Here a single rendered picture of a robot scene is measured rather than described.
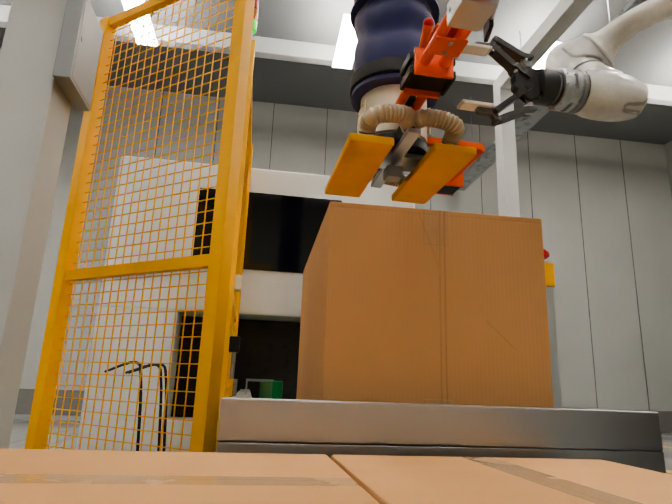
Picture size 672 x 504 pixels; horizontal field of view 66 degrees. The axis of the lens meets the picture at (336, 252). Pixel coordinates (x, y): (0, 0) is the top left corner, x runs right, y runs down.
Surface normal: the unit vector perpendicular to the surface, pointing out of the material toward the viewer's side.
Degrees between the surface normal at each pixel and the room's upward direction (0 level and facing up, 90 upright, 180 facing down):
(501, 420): 90
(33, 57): 90
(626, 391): 90
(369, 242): 90
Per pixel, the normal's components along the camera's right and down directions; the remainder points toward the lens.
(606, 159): 0.14, -0.24
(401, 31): -0.07, -0.48
